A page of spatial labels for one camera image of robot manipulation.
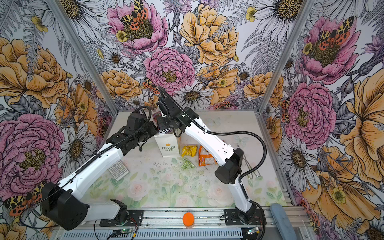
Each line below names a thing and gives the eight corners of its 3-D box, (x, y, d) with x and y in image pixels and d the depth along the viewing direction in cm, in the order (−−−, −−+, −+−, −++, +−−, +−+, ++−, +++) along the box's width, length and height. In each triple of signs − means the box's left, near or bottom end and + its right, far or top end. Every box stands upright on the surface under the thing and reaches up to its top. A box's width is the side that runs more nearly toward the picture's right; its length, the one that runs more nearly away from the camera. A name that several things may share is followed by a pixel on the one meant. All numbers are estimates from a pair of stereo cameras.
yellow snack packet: (181, 156, 98) (180, 149, 91) (184, 149, 101) (183, 141, 94) (194, 161, 96) (194, 153, 89) (197, 153, 99) (197, 145, 92)
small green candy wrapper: (179, 166, 93) (178, 163, 90) (185, 160, 96) (185, 157, 93) (187, 174, 90) (187, 171, 87) (193, 167, 93) (193, 164, 90)
